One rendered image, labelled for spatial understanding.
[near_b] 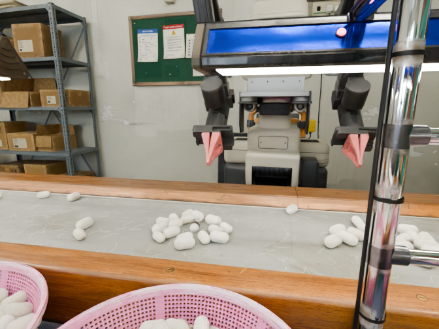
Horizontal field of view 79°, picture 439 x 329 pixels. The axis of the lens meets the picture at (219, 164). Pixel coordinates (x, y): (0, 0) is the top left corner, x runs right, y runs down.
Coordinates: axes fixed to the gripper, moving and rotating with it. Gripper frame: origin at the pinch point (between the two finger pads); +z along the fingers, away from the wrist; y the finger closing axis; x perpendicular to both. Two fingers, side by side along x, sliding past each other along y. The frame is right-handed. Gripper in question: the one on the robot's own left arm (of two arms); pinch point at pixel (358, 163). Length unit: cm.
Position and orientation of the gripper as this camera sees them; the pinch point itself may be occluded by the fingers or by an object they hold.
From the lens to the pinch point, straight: 72.6
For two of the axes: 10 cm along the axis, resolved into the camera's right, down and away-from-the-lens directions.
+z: -1.4, 8.1, -5.7
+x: 1.1, 5.9, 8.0
